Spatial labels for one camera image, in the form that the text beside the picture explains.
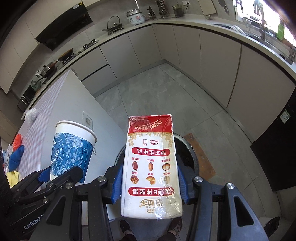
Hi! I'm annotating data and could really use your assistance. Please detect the black gas stove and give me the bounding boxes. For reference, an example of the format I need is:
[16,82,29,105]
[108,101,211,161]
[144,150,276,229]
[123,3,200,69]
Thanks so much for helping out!
[55,39,99,64]

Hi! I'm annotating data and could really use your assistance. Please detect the red plastic bag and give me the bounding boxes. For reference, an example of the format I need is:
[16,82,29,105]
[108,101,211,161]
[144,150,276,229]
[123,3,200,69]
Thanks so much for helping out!
[13,134,23,149]

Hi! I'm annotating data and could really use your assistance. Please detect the metal utensil holder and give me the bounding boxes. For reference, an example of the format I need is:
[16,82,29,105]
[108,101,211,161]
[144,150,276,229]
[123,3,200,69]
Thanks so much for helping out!
[155,0,168,18]

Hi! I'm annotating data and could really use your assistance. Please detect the grey socket plate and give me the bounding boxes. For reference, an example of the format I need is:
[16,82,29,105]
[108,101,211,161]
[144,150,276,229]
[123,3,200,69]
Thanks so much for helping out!
[83,111,93,130]

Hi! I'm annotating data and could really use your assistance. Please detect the window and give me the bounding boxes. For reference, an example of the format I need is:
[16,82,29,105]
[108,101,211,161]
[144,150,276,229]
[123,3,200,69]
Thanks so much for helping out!
[233,0,296,47]

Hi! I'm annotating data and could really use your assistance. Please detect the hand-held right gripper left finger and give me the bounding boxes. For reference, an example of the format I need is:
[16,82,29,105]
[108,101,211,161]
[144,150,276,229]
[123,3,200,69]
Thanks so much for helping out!
[30,166,124,241]

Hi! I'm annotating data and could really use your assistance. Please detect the white rice cooker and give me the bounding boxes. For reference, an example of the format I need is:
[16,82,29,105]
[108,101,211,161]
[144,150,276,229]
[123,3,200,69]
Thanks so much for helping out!
[126,8,146,25]

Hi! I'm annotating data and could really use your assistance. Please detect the beige wall cabinets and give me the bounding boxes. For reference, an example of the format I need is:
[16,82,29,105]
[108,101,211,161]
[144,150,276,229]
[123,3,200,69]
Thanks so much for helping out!
[0,0,77,94]

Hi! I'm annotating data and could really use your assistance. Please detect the wooden stool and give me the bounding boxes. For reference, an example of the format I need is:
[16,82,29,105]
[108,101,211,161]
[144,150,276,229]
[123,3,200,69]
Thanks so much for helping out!
[183,133,216,181]

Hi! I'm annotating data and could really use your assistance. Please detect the white cutting board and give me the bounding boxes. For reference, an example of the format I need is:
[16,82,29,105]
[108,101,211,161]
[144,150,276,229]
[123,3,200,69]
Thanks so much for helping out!
[203,0,218,15]

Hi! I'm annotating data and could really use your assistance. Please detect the clear plastic bag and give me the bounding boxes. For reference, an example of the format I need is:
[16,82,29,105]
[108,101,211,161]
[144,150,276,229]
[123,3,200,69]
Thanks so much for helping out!
[24,108,38,122]

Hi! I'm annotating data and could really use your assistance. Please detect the black wok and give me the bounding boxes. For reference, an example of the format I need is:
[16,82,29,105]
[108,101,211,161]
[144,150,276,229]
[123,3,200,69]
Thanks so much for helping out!
[57,48,74,62]

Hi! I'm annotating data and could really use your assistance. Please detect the beige counter cabinets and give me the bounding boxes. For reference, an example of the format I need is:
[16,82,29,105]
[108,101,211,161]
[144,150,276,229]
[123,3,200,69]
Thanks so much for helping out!
[21,16,296,144]

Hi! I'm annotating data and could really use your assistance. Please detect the black chopstick holder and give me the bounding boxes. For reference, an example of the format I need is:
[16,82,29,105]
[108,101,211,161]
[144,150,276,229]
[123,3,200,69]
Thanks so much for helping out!
[173,2,185,17]

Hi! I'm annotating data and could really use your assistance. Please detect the black bucket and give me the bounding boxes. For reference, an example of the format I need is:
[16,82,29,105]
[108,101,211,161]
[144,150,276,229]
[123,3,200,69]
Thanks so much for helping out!
[113,132,200,200]

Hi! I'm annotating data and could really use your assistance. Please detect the black pot with lid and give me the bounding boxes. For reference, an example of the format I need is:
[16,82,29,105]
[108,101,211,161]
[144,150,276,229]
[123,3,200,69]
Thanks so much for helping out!
[40,61,58,77]

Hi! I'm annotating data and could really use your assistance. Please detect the black range hood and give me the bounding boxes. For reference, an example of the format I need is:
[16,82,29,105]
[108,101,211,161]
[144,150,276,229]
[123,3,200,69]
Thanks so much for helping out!
[35,0,93,51]

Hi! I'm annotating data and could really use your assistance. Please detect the blue cloth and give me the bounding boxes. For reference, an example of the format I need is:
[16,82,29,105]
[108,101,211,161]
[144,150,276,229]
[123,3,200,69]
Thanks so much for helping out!
[8,145,25,172]

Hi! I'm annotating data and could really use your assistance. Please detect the chrome kitchen faucet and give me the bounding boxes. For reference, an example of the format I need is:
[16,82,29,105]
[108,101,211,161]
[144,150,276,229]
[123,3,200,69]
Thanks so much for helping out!
[253,0,269,40]

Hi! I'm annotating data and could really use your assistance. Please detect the red and white milk carton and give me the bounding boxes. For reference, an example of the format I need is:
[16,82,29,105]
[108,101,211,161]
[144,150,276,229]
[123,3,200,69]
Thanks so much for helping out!
[120,114,184,219]

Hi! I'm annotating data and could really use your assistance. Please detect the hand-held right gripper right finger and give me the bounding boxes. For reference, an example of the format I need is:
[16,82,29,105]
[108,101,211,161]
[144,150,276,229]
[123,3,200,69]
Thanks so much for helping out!
[177,170,270,241]

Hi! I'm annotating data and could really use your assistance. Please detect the black microwave oven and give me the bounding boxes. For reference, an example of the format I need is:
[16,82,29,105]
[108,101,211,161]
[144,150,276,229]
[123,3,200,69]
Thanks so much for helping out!
[17,85,35,112]

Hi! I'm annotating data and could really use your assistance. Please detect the person's right shoe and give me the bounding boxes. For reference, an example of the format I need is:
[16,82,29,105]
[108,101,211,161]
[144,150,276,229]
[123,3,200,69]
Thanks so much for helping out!
[168,218,183,234]

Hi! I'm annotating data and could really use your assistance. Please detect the black kettle pot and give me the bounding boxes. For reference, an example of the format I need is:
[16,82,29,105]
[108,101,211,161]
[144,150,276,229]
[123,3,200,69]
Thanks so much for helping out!
[102,15,124,32]

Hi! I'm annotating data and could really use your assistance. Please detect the steel sink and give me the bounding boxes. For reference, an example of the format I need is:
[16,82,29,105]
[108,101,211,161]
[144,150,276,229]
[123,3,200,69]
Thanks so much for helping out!
[213,22,294,65]

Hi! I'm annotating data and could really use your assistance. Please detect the yellow cloth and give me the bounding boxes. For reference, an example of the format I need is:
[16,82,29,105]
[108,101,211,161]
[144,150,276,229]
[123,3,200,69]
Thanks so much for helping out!
[6,170,20,188]

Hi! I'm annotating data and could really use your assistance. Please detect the large blue paper cup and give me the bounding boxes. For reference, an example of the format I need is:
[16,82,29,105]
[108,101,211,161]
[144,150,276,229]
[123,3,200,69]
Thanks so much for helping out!
[50,120,97,184]

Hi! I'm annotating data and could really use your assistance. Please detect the black built-in dishwasher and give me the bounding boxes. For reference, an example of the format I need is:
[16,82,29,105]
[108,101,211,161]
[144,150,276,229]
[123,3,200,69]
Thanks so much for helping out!
[250,91,296,192]

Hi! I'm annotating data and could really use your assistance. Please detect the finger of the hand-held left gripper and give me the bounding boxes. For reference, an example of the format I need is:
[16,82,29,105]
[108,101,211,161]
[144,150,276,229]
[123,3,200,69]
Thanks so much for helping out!
[16,166,84,204]
[10,168,52,195]

